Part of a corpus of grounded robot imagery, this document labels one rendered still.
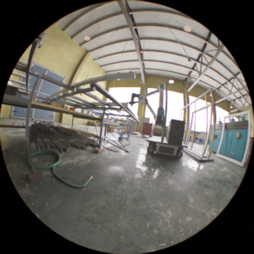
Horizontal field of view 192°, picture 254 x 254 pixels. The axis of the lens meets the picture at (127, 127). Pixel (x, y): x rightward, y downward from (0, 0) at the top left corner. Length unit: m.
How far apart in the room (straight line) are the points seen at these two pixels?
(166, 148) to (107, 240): 1.61
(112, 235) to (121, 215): 0.16
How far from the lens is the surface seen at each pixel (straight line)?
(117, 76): 0.50
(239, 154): 3.31
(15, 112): 7.00
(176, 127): 1.72
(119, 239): 0.54
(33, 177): 0.84
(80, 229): 0.56
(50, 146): 0.66
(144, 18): 7.93
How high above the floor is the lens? 0.54
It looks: level
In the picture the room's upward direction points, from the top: 9 degrees clockwise
